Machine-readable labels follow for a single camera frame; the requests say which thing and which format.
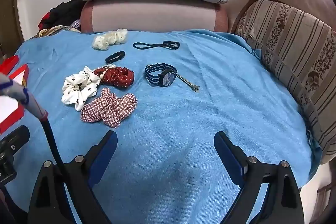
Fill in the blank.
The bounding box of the wooden cabinet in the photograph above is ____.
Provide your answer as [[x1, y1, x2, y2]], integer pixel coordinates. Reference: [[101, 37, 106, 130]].
[[0, 0, 23, 59]]

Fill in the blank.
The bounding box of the patterned beige cloth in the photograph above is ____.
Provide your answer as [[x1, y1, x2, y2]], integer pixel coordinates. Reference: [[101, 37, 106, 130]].
[[37, 25, 82, 38]]

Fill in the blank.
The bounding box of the red and white box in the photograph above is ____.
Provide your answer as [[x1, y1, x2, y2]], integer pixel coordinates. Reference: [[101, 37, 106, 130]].
[[0, 55, 29, 133]]

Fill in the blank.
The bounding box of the cream dotted scrunchie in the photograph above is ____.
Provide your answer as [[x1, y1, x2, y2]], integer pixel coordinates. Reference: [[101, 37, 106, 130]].
[[92, 28, 128, 51]]

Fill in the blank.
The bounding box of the black braided hair tie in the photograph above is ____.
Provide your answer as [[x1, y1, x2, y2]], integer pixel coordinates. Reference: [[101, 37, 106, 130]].
[[105, 51, 126, 64]]

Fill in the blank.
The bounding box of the red dotted scrunchie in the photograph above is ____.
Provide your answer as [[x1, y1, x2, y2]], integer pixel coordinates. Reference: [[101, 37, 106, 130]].
[[94, 67, 135, 88]]

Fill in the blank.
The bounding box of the blue blanket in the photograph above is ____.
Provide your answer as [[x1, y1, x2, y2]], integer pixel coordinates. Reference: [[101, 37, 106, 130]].
[[5, 29, 322, 224]]

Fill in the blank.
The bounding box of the red checked scrunchie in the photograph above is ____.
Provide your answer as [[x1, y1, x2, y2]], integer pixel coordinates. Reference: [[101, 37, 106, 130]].
[[81, 88, 138, 128]]

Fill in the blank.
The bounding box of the blue striped wristwatch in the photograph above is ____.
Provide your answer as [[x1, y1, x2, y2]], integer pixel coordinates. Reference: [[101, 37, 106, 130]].
[[144, 63, 179, 88]]

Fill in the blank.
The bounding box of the white black-dotted scrunchie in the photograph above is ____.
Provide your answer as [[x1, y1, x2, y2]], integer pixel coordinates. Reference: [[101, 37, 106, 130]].
[[62, 66, 100, 111]]

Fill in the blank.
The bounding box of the thin black hair tie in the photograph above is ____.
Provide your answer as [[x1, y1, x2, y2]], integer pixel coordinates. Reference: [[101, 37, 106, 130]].
[[133, 42, 168, 51]]

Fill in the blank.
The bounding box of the metal hair clip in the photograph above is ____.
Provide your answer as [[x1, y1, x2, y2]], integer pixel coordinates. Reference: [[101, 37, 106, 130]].
[[175, 73, 200, 93]]

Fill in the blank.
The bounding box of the pearl bracelet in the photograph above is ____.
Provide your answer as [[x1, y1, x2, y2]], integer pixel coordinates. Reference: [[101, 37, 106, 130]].
[[93, 64, 116, 80]]

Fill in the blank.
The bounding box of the black cloth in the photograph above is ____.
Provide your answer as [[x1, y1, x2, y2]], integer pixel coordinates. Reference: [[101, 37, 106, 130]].
[[39, 0, 85, 30]]

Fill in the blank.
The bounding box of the pink sofa cushion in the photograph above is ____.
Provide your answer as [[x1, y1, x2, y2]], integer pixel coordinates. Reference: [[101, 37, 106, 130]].
[[80, 0, 228, 33]]

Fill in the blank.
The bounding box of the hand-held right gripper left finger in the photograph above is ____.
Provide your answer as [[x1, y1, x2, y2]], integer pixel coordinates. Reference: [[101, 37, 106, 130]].
[[28, 130, 118, 224]]

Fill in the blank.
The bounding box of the striped floral sofa backrest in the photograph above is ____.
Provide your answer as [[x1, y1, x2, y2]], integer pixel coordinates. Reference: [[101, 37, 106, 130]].
[[234, 0, 336, 165]]

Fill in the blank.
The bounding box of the black cable with white sleeve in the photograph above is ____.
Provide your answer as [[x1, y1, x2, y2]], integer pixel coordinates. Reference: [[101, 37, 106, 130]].
[[0, 72, 65, 168]]

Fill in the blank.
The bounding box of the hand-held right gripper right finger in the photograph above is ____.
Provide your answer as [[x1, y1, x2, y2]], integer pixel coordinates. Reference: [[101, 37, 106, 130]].
[[214, 132, 305, 224]]

